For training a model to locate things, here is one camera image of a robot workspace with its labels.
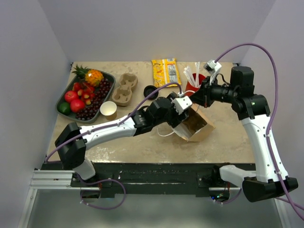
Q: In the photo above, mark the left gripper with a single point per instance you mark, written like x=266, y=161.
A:
x=175, y=120

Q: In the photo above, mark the cardboard cup carrier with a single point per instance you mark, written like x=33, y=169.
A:
x=123, y=93

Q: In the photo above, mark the brown paper bag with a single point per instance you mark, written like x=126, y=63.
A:
x=194, y=129

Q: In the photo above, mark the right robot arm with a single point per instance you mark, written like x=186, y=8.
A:
x=270, y=179

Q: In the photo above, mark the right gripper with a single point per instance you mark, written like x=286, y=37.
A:
x=204, y=96

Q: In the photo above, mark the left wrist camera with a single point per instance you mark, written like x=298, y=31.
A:
x=181, y=103

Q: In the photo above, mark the toy pineapple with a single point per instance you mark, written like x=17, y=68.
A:
x=92, y=76

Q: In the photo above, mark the dark purple grape bunch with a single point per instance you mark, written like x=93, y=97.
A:
x=100, y=92

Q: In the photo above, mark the red toy strawberries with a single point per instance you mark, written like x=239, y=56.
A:
x=85, y=92

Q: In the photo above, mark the green toy lime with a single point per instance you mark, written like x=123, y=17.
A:
x=64, y=108

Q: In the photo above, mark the black mounting base plate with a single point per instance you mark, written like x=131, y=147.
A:
x=150, y=179

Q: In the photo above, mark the white wrapped straw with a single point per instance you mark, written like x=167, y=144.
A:
x=188, y=73
x=197, y=65

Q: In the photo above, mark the dark green fruit tray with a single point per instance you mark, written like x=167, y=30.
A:
x=72, y=116

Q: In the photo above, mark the red plastic cup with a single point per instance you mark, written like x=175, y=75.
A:
x=189, y=89

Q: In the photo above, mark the yellow snack bag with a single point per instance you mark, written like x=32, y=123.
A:
x=165, y=71

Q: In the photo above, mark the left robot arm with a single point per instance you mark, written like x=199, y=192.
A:
x=75, y=140

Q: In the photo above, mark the red toy apple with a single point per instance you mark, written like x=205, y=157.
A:
x=70, y=96
x=77, y=105

